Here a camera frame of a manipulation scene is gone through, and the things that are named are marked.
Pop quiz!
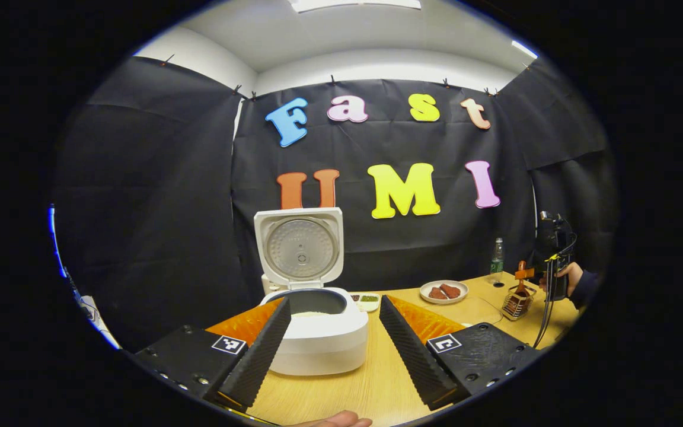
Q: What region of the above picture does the white plate with meat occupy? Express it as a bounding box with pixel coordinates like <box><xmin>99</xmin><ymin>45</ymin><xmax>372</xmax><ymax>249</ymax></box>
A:
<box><xmin>419</xmin><ymin>280</ymin><xmax>469</xmax><ymax>305</ymax></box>

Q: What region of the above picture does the white divided sauce dish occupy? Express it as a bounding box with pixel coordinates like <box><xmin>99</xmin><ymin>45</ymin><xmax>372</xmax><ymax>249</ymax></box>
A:
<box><xmin>350</xmin><ymin>292</ymin><xmax>381</xmax><ymax>313</ymax></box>

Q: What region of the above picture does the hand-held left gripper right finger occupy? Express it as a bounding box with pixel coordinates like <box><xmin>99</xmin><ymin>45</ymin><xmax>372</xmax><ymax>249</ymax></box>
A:
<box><xmin>379</xmin><ymin>295</ymin><xmax>541</xmax><ymax>411</ymax></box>

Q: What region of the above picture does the metal wire chopstick holder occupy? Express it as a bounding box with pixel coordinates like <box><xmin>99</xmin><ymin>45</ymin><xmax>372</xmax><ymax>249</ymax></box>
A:
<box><xmin>502</xmin><ymin>285</ymin><xmax>537</xmax><ymax>321</ymax></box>

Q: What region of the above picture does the black backdrop cloth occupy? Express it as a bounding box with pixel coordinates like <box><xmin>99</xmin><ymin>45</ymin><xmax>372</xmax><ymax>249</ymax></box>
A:
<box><xmin>54</xmin><ymin>56</ymin><xmax>620</xmax><ymax>353</ymax></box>

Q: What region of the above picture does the long ceiling light panel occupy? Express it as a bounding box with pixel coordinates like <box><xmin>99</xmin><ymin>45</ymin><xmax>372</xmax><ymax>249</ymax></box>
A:
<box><xmin>288</xmin><ymin>0</ymin><xmax>422</xmax><ymax>14</ymax></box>

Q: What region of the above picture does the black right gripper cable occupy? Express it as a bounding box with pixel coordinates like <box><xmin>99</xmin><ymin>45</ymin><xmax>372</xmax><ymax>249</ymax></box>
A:
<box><xmin>532</xmin><ymin>231</ymin><xmax>578</xmax><ymax>349</ymax></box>

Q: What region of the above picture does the white rice cooker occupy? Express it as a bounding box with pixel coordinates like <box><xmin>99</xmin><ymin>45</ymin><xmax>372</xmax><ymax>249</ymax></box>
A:
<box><xmin>254</xmin><ymin>207</ymin><xmax>369</xmax><ymax>376</ymax></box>

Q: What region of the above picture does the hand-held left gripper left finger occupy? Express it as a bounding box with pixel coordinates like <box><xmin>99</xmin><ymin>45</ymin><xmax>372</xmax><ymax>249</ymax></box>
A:
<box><xmin>134</xmin><ymin>297</ymin><xmax>292</xmax><ymax>410</ymax></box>

